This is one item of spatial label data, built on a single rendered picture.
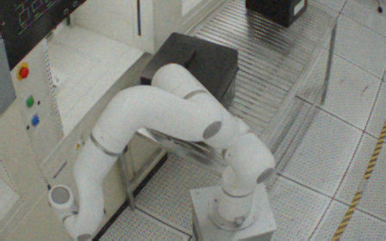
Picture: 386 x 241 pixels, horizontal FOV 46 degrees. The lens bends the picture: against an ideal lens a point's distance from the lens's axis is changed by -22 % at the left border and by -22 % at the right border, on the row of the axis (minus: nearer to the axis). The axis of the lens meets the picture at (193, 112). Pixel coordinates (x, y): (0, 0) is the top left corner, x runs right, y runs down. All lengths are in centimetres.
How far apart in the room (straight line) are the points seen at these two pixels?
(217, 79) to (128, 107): 86
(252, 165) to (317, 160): 156
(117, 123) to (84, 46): 127
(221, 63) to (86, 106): 56
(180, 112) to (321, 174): 191
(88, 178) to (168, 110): 26
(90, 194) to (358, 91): 261
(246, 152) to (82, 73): 97
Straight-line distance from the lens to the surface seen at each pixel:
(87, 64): 237
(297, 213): 290
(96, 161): 128
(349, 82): 366
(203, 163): 211
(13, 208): 201
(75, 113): 218
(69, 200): 136
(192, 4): 265
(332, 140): 325
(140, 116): 124
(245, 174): 161
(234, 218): 192
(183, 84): 132
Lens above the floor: 245
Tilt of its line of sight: 48 degrees down
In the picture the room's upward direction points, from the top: straight up
